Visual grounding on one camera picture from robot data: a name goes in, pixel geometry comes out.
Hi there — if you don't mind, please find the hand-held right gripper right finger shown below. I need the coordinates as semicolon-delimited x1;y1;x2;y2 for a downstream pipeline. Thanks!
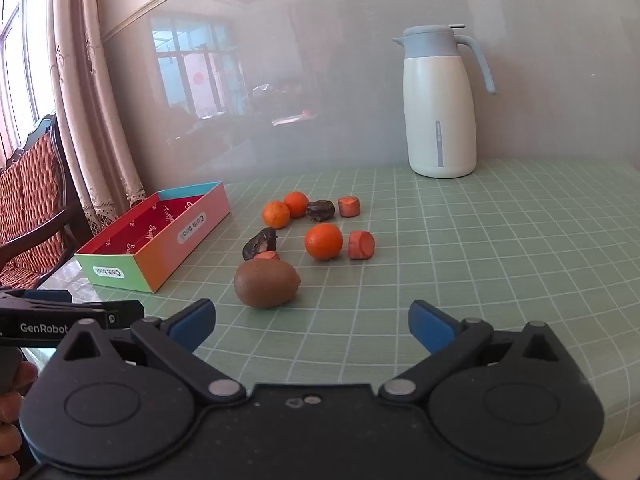
379;300;569;404

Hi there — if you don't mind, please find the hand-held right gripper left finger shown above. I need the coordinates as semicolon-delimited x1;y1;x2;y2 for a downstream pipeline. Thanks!
60;299;247;408

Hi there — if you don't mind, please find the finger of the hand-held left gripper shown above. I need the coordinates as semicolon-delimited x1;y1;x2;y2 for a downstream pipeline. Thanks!
0;289;146;329

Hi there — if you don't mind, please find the colorful cardboard box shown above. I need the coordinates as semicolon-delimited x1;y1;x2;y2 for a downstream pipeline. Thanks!
74;180;232;294

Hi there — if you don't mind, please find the brown kiwi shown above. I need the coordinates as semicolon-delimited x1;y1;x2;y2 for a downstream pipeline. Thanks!
233;259;302;309

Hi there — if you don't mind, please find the large orange tangerine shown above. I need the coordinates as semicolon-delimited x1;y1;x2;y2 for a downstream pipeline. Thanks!
304;223;345;261

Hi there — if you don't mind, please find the small orange tangerine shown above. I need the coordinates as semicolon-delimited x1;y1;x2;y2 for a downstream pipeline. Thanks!
284;191;310;218
262;201;291;229

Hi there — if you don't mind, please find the person's left hand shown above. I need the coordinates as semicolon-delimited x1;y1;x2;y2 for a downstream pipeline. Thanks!
0;361;39;480

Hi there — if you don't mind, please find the green checked tablecloth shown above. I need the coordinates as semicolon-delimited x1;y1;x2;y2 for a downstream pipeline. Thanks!
37;160;640;480

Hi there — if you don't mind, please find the wooden sofa with red cushions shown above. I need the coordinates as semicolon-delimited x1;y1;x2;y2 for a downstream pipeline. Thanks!
0;114;83;292

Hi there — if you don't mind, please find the beige lace-trimmed curtain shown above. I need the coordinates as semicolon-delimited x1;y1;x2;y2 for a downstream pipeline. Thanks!
47;0;151;233

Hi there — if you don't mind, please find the white and blue thermos jug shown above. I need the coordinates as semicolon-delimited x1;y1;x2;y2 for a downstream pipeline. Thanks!
392;25;497;179

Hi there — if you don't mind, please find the window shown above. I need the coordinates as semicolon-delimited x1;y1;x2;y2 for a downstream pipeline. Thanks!
0;0;57;141

